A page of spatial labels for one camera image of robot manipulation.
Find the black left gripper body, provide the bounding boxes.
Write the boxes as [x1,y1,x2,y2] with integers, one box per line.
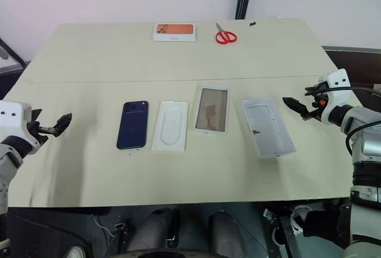
[27,119,58,147]

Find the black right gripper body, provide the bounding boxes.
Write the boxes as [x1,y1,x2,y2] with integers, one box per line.
[301,82,329,122]

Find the white phone box base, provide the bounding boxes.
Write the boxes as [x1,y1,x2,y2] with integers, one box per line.
[241,97,298,160]

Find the dark blue smartphone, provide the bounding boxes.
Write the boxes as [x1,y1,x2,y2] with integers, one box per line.
[115,100,150,151]

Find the phone box lid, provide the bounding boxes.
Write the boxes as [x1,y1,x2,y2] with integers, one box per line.
[193,83,231,135]

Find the white moulded insert tray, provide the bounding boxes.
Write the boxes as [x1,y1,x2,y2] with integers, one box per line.
[151,100,189,153]

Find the orange print phone box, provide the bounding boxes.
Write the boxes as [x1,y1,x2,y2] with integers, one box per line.
[152,23,197,43]

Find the dark side table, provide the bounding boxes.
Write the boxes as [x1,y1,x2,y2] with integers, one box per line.
[322,45,381,104]

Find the dark rounded shape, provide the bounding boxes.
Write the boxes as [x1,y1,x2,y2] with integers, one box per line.
[127,207,182,253]
[207,210,246,258]

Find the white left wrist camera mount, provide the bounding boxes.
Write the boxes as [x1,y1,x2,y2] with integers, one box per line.
[0,100,40,155]

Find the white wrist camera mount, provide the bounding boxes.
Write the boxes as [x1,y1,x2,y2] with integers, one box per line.
[318,68,350,126]
[0,100,40,155]

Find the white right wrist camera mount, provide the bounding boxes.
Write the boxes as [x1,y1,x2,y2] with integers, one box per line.
[318,68,350,126]

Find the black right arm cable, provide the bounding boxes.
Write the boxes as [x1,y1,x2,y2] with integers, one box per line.
[309,84,381,159]

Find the glass panel with frame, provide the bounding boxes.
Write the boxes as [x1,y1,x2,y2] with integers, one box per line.
[0,35,27,73]

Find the red handled scissors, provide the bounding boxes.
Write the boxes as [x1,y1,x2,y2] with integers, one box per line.
[214,22,239,45]

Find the thin white cable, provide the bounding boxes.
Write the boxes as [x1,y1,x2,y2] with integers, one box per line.
[93,215,117,238]

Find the metal table bracket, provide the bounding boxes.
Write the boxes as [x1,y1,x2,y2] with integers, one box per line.
[263,208,300,258]

